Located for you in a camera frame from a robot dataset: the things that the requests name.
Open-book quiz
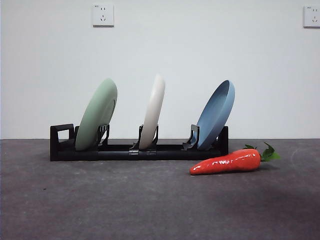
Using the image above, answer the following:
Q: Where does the green plate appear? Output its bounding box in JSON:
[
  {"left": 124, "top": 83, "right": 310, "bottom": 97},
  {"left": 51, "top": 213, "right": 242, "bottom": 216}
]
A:
[{"left": 75, "top": 77, "right": 119, "bottom": 152}]

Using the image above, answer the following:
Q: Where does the orange carrot with green leaves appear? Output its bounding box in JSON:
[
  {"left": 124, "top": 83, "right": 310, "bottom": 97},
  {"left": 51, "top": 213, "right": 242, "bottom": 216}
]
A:
[{"left": 189, "top": 141, "right": 282, "bottom": 176}]

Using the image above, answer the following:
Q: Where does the white plate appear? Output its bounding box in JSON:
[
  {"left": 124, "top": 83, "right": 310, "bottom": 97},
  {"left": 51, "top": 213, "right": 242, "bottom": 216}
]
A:
[{"left": 138, "top": 73, "right": 166, "bottom": 150}]

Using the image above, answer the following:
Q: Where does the blue plate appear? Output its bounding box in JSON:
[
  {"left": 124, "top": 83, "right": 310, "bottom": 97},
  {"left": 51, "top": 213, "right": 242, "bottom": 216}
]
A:
[{"left": 196, "top": 79, "right": 236, "bottom": 151}]

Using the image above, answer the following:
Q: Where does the black plate rack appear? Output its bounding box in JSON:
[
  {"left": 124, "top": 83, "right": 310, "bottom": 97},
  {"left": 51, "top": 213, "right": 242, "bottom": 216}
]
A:
[{"left": 49, "top": 123, "right": 230, "bottom": 162}]

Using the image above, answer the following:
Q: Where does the white wall socket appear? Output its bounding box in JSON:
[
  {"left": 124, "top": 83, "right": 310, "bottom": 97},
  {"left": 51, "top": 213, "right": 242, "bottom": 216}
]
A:
[
  {"left": 303, "top": 5, "right": 320, "bottom": 29},
  {"left": 91, "top": 3, "right": 115, "bottom": 28}
]

